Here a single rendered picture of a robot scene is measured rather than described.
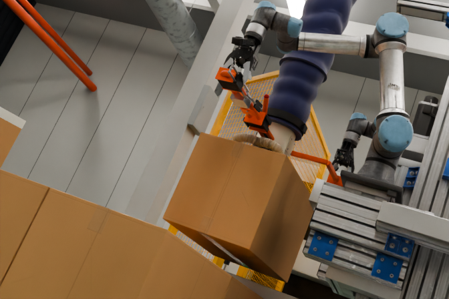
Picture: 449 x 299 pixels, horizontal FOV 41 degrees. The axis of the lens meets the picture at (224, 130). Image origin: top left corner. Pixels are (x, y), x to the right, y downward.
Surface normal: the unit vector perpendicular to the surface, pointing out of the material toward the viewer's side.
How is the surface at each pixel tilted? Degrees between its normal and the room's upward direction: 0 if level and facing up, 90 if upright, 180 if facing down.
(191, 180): 90
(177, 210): 90
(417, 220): 90
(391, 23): 83
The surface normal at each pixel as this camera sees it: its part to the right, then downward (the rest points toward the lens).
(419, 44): -0.25, -0.40
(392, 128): -0.07, -0.21
